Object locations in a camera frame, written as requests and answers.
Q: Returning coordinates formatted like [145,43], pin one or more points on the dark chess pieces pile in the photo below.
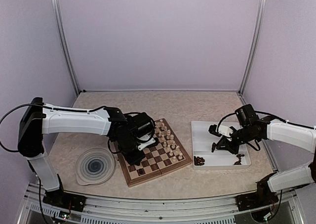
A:
[200,161]

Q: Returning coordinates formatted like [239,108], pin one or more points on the right aluminium frame post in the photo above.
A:
[253,46]

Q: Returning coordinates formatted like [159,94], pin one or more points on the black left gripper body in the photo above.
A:
[125,147]

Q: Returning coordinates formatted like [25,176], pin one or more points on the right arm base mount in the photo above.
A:
[263,198]

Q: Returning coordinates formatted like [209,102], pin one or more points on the white chess pieces row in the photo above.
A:
[168,151]

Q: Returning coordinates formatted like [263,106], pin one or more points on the left aluminium frame post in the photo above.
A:
[64,46]

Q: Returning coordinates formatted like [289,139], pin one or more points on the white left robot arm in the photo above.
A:
[41,118]

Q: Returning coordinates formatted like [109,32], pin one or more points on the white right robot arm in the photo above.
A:
[304,137]

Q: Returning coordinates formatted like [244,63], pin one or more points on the aluminium frame post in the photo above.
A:
[253,46]
[64,46]

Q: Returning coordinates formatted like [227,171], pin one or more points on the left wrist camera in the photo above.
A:
[145,141]

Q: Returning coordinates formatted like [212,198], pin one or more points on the wooden chess board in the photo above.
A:
[151,169]

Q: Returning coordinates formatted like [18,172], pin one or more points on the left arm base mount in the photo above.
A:
[60,198]

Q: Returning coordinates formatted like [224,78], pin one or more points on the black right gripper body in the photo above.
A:
[246,134]

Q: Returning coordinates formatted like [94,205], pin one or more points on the front aluminium rail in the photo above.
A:
[111,210]

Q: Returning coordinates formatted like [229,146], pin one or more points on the collapsible silicone bowl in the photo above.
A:
[95,166]

